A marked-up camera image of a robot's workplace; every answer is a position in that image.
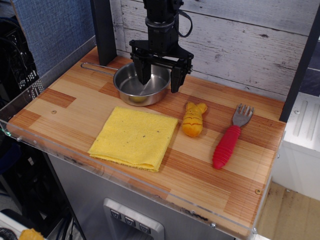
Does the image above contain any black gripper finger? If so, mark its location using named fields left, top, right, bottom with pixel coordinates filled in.
left=133, top=56, right=151, bottom=85
left=170, top=66, right=188, bottom=93

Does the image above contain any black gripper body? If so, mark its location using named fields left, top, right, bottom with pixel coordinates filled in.
left=129, top=21, right=193, bottom=74

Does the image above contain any stainless steel saucepan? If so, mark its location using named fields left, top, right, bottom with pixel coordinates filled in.
left=80, top=62, right=171, bottom=107

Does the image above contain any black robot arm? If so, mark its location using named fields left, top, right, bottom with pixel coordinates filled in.
left=129, top=0, right=194, bottom=93

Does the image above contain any yellow folded towel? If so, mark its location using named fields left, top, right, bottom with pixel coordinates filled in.
left=88, top=106, right=178, bottom=172

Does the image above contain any orange plush toy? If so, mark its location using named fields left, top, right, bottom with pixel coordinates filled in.
left=182, top=102, right=208, bottom=137

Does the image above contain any clear acrylic table guard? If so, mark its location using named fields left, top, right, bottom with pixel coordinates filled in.
left=0, top=37, right=287, bottom=238

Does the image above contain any black plastic crate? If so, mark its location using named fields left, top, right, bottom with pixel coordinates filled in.
left=0, top=17, right=39, bottom=104

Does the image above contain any white ribbed box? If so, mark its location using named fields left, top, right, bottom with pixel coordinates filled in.
left=272, top=92, right=320, bottom=200

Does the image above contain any silver button panel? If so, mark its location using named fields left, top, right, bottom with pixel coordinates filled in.
left=103, top=197, right=165, bottom=240

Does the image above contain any yellow object bottom left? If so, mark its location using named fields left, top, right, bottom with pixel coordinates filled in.
left=18, top=228, right=45, bottom=240

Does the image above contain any dark left vertical post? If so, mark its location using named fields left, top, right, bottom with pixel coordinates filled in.
left=90, top=0, right=117, bottom=66

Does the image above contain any dark vertical post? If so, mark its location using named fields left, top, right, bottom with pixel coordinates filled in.
left=90, top=0, right=117, bottom=66
left=279, top=6, right=320, bottom=123

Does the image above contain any red handled metal fork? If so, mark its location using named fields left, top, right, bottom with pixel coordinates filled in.
left=212, top=103, right=255, bottom=170

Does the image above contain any dark right vertical post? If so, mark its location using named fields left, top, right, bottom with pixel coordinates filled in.
left=279, top=6, right=320, bottom=123

